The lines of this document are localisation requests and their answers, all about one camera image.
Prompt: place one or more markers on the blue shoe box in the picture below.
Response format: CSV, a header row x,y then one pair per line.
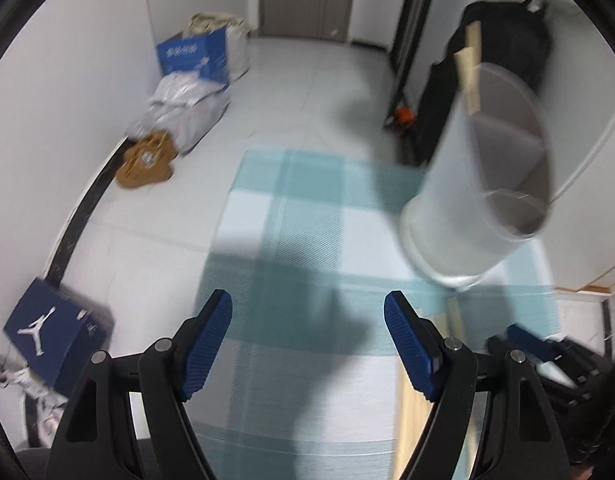
x,y
47,330

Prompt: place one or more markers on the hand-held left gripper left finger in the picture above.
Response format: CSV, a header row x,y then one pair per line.
x,y
207,345

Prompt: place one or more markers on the white fabric bag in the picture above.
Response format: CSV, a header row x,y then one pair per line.
x,y
237,45

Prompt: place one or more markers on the teal checked tablecloth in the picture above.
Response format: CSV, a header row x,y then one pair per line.
x,y
307,220

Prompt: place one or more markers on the black coat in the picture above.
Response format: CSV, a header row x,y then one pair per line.
x,y
507,35

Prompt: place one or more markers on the translucent plastic utensil holder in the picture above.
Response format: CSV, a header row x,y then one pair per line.
x,y
457,200

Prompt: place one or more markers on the bunch of wooden chopsticks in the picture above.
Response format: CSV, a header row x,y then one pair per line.
x,y
412,425

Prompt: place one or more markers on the orange tool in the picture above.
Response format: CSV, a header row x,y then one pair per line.
x,y
403,116

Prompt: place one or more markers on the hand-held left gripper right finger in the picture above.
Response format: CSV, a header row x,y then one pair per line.
x,y
407,345

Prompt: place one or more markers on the grey plastic bags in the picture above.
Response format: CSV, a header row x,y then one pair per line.
x,y
187,105

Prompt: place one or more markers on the dark door frame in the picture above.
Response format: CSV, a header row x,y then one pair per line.
x,y
412,10

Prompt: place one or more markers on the white patterned cloth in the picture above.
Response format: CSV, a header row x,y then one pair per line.
x,y
37,410

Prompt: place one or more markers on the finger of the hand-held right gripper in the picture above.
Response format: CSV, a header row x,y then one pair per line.
x,y
530,341

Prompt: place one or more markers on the blue cardboard box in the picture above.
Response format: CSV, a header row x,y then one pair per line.
x,y
192,57

